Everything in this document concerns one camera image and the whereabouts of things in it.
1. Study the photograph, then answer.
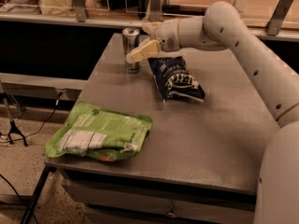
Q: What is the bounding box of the grey metal shelf bracket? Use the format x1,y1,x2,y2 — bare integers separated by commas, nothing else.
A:
265,0,294,35

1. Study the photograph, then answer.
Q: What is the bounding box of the black table leg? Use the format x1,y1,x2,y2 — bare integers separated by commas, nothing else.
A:
20,166,56,224

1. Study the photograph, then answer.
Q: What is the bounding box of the grey table drawer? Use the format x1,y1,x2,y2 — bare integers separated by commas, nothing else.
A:
62,178,254,224

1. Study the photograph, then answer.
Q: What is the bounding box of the green rice chip bag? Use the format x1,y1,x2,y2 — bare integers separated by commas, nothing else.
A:
45,101,152,161

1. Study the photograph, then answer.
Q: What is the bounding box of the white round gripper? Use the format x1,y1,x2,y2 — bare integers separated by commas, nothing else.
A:
125,19,180,63

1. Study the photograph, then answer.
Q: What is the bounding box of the grey metal shelf post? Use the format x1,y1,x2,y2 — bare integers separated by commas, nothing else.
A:
149,0,161,21
73,0,88,22

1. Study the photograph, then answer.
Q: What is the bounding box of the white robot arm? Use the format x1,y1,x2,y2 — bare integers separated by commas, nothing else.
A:
126,1,299,224

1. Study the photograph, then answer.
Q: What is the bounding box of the black power cable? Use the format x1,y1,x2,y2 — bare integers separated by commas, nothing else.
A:
0,91,65,145

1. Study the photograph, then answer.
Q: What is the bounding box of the dark blue chip bag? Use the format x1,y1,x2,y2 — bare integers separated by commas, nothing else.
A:
149,56,206,103

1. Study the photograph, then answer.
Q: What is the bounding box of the silver blue redbull can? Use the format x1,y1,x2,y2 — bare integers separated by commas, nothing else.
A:
122,27,140,74

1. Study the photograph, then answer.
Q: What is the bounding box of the black tripod stand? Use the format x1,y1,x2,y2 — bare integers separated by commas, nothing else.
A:
0,80,28,147

